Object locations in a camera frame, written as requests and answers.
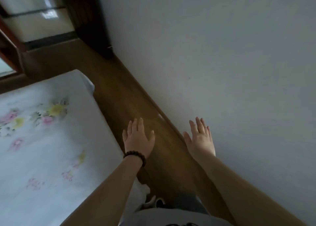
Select person's left forearm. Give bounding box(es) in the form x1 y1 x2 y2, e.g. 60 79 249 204
60 155 145 226

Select bed with white floral sheet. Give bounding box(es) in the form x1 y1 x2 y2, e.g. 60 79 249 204
0 69 151 226

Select brown framed glossy wardrobe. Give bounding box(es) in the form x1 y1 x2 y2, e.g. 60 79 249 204
0 0 115 86

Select person's right forearm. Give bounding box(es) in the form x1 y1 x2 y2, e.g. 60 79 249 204
191 152 308 226

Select person's right hand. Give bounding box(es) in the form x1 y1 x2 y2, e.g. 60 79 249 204
183 117 217 157

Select black white sneaker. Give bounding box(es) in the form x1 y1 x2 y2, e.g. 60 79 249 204
145 195 166 209

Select brown bead bracelet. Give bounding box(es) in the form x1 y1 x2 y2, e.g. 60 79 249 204
123 150 146 167

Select person's grey shirt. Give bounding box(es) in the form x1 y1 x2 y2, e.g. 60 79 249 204
118 207 235 226

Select person's dark trousers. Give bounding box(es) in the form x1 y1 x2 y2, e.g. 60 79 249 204
170 192 210 215

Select person's left hand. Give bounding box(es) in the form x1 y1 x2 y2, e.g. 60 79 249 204
122 117 156 160

